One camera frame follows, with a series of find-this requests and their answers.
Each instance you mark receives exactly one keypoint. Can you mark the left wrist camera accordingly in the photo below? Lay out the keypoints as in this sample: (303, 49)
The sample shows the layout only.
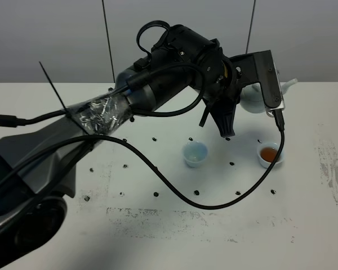
(259, 67)

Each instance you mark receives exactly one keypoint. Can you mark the right light blue teacup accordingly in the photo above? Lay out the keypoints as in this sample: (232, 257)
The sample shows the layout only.
(266, 153)

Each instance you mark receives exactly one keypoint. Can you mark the light blue teacup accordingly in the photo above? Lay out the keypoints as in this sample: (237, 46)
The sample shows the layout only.
(194, 154)
(266, 153)

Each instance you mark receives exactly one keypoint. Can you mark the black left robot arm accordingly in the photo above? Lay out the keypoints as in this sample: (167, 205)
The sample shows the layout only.
(38, 169)

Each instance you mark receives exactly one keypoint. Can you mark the left light blue teacup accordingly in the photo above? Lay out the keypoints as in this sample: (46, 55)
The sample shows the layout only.
(194, 154)

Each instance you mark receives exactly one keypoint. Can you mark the light blue porcelain teapot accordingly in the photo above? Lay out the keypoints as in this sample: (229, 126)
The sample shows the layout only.
(251, 97)

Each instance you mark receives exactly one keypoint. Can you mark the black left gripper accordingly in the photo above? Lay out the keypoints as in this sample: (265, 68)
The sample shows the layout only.
(221, 87)

